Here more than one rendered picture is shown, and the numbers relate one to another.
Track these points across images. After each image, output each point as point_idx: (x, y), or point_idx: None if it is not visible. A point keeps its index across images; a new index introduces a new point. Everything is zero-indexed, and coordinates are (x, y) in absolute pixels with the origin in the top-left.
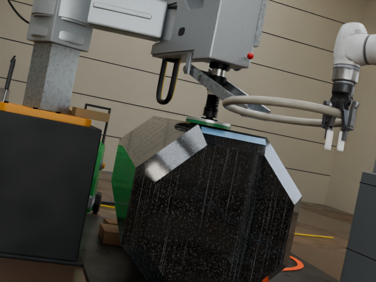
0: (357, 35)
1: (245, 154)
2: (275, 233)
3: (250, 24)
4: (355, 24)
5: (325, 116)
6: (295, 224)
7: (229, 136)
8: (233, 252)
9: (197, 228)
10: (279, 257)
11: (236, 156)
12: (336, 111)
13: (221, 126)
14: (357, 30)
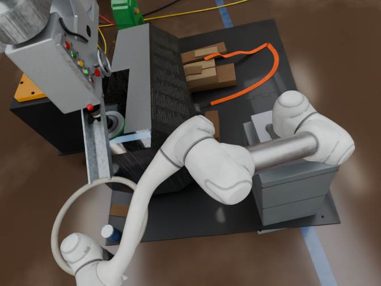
0: (70, 266)
1: (136, 151)
2: (185, 170)
3: (73, 79)
4: (64, 256)
5: None
6: None
7: (121, 141)
8: (164, 180)
9: (134, 179)
10: None
11: (131, 154)
12: None
13: (111, 139)
14: (68, 261)
